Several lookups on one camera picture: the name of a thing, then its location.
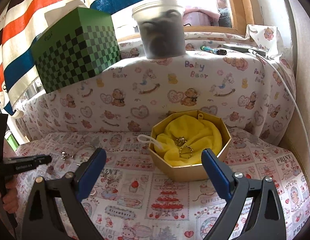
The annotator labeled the silver charm earring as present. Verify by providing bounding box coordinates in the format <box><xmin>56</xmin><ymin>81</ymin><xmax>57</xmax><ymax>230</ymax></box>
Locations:
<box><xmin>175</xmin><ymin>137</ymin><xmax>187</xmax><ymax>147</ymax></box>

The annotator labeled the gold octagonal jewelry box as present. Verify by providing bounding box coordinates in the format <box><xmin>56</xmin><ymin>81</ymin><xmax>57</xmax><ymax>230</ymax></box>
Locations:
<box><xmin>148</xmin><ymin>110</ymin><xmax>231</xmax><ymax>182</ymax></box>

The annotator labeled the person's left hand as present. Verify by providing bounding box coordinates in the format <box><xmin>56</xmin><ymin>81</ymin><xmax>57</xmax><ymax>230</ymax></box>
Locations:
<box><xmin>0</xmin><ymin>177</ymin><xmax>19</xmax><ymax>213</ymax></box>

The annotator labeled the silver bangle with charm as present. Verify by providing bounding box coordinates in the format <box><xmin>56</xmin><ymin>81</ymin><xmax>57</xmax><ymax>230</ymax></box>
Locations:
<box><xmin>61</xmin><ymin>145</ymin><xmax>95</xmax><ymax>160</ymax></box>

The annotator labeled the silver dangling earring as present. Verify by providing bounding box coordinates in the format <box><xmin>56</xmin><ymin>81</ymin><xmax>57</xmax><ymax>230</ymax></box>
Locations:
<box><xmin>103</xmin><ymin>170</ymin><xmax>114</xmax><ymax>184</ymax></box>

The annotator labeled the yellow cloth pouch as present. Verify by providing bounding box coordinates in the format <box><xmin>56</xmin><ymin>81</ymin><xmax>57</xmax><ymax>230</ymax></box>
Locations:
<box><xmin>154</xmin><ymin>115</ymin><xmax>223</xmax><ymax>166</ymax></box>

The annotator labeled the baby bear print cloth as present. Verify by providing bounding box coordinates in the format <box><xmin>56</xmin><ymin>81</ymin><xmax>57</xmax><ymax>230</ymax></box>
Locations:
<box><xmin>16</xmin><ymin>25</ymin><xmax>296</xmax><ymax>145</ymax></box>

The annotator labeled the green checkered box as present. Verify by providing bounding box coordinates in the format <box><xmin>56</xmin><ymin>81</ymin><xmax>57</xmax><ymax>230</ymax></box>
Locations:
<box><xmin>31</xmin><ymin>8</ymin><xmax>121</xmax><ymax>93</ymax></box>

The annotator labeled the striped canvas tote bag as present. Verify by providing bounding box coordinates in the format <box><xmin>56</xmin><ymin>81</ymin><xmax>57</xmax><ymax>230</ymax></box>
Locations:
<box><xmin>0</xmin><ymin>0</ymin><xmax>143</xmax><ymax>115</ymax></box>

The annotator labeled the dark grey power bank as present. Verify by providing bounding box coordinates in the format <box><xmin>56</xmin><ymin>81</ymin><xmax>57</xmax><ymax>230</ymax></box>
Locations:
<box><xmin>222</xmin><ymin>43</ymin><xmax>266</xmax><ymax>56</ymax></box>

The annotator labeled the grey translucent plastic tub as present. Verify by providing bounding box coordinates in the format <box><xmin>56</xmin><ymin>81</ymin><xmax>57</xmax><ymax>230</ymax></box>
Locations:
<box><xmin>132</xmin><ymin>0</ymin><xmax>185</xmax><ymax>60</ymax></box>

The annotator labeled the gold ring in box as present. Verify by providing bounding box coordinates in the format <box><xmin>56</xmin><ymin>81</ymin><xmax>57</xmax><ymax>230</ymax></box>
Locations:
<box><xmin>179</xmin><ymin>145</ymin><xmax>194</xmax><ymax>159</ymax></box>

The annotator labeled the white charging cable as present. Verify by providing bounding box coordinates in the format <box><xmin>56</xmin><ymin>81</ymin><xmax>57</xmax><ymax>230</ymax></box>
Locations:
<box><xmin>248</xmin><ymin>48</ymin><xmax>310</xmax><ymax>178</ymax></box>

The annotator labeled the wooden window frame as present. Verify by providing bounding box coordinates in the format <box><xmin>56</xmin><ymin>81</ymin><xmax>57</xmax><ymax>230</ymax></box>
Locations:
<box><xmin>117</xmin><ymin>0</ymin><xmax>255</xmax><ymax>42</ymax></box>

